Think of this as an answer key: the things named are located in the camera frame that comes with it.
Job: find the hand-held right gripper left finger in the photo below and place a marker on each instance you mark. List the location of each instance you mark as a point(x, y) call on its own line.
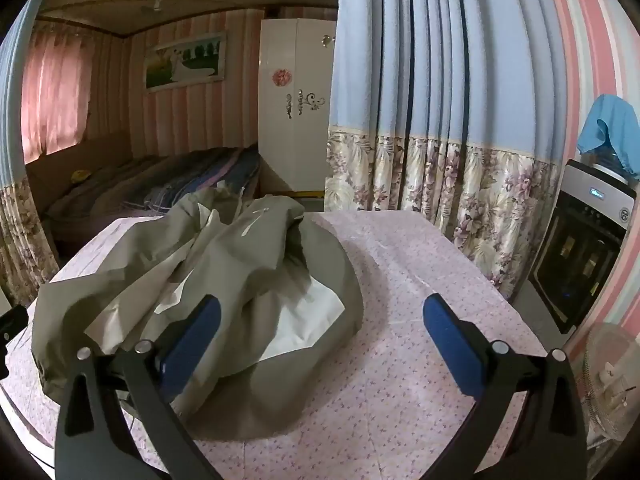
point(192, 345)

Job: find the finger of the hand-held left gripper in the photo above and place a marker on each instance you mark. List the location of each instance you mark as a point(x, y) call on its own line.
point(12, 322)

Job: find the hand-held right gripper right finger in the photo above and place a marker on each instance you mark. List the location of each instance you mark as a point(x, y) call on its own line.
point(450, 345)

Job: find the olive and cream jacket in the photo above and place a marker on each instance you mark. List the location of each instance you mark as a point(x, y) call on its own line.
point(280, 260)

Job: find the pink floral tablecloth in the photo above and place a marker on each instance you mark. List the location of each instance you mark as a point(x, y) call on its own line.
point(400, 270)

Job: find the dark bed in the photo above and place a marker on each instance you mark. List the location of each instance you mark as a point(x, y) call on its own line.
point(90, 195)

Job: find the black and silver water dispenser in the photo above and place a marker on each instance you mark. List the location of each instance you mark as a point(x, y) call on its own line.
point(575, 250)

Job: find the pale electric fan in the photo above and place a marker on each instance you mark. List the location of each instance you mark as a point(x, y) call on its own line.
point(605, 375)

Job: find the small yellow object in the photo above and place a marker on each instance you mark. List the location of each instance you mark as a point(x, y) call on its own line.
point(80, 176)

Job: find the narrow blue floral curtain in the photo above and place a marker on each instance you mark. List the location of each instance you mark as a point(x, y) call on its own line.
point(15, 160)

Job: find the striped blanket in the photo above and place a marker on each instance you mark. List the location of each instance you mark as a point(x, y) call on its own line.
point(220, 170)

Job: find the white wardrobe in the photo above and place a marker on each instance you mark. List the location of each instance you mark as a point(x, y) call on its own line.
point(295, 150)

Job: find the pink curtain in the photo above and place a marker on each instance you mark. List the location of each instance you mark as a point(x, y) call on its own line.
point(50, 95)

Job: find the wide blue floral curtain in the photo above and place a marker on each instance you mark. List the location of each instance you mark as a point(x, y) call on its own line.
point(450, 85)

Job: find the blue cloth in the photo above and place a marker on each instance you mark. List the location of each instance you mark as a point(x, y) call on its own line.
point(610, 120)

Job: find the red round sticker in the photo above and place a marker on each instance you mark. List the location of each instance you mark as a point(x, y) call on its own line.
point(281, 78)

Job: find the white ceiling light fixture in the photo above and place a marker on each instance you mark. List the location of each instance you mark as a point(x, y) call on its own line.
point(157, 4)

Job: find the framed landscape wall picture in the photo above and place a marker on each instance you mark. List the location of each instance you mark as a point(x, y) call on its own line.
point(185, 62)

